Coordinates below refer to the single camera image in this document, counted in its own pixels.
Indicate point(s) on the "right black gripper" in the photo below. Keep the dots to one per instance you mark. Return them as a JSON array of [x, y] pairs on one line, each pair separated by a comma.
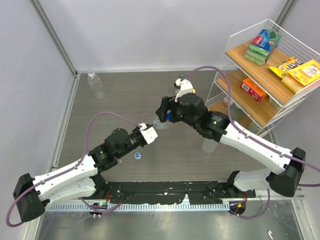
[[167, 103]]

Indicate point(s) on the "blue label water bottle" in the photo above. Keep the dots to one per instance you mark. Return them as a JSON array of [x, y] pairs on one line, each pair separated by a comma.
[[158, 125]]

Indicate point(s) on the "blue white bottle cap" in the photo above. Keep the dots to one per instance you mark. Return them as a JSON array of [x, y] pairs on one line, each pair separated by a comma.
[[137, 155]]

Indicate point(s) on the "clear plastic bottle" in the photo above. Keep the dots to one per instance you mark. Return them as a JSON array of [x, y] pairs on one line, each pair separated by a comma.
[[95, 84]]

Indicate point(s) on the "dark blue bottle cap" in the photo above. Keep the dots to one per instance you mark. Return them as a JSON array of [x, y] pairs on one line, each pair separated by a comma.
[[168, 117]]

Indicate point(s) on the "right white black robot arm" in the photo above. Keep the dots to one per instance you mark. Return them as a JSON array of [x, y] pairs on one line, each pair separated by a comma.
[[281, 174]]

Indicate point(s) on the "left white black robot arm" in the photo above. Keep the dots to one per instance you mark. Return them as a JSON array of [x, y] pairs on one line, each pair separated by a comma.
[[81, 178]]

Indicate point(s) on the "clear bottle blue cap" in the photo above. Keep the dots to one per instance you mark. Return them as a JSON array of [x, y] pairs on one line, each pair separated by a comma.
[[209, 146]]

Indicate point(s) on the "green grey cup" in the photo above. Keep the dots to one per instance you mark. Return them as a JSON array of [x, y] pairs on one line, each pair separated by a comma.
[[236, 113]]

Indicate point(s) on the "orange red box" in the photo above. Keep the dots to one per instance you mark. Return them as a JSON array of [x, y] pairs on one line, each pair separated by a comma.
[[253, 89]]

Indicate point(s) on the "clear glass on shelf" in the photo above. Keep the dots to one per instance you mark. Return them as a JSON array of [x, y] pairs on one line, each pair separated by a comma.
[[254, 128]]

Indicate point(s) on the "green sponge pack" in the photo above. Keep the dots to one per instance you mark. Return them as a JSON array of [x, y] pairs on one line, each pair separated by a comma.
[[262, 46]]

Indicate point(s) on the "yellow candy bag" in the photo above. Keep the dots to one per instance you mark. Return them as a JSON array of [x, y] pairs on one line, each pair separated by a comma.
[[283, 68]]

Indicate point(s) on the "yellow sponge pack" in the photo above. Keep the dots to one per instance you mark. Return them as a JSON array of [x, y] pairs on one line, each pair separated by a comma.
[[301, 76]]

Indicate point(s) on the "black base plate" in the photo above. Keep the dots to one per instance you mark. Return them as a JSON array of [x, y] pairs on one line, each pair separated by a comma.
[[170, 192]]

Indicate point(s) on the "white slotted cable duct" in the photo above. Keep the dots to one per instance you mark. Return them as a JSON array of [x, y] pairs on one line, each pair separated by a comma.
[[185, 206]]

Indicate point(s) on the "white wire shelf rack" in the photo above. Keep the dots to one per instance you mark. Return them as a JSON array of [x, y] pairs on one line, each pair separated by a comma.
[[269, 112]]

